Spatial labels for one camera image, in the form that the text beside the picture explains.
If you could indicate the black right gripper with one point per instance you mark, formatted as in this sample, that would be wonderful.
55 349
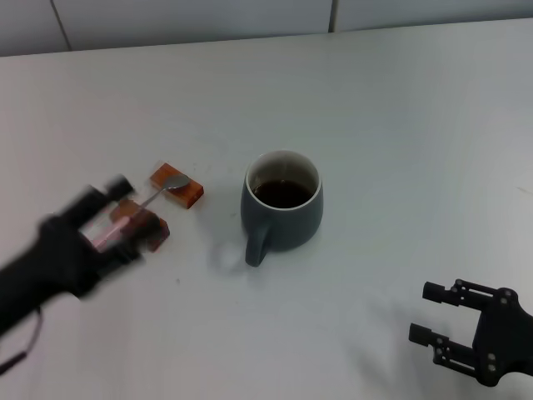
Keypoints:
504 337

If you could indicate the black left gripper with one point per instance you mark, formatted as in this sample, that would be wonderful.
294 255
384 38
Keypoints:
54 262

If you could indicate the grey ceramic mug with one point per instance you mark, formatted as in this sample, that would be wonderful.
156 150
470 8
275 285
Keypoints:
287 229

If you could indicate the notched wooden block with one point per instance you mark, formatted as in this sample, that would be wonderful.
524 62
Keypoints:
165 233

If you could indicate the flat wooden block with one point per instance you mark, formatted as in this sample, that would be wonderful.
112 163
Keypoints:
191 196

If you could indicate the dark coffee liquid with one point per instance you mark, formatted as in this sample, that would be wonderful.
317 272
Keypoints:
283 193

